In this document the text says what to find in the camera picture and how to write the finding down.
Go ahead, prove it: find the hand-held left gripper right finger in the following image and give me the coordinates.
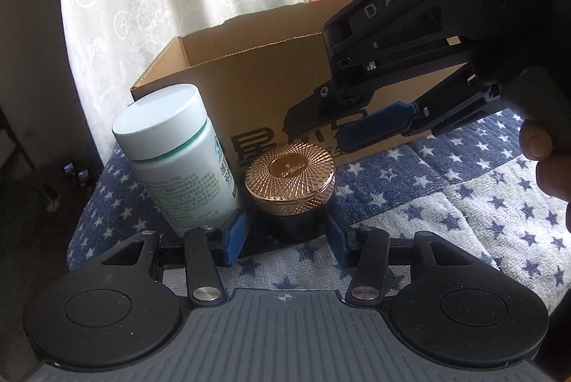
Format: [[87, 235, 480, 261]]
[[325, 215, 467, 308]]

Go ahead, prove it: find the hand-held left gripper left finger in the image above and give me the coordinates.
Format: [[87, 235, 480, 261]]
[[102, 210, 245, 308]]

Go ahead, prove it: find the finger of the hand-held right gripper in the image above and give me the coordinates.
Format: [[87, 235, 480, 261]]
[[338, 67, 507, 153], [287, 81, 344, 121]]

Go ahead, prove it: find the rose gold lidded jar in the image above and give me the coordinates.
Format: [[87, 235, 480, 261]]
[[244, 143, 337, 241]]

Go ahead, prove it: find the cardboard box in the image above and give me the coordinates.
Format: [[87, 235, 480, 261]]
[[131, 0, 465, 169]]

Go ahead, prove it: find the person's right hand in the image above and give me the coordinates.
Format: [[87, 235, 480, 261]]
[[519, 120, 571, 232]]

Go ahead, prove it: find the white teal pill bottle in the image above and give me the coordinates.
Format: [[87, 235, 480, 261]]
[[111, 83, 239, 236]]

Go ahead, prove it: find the blue white star blanket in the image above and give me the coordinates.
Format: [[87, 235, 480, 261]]
[[67, 110, 571, 316]]

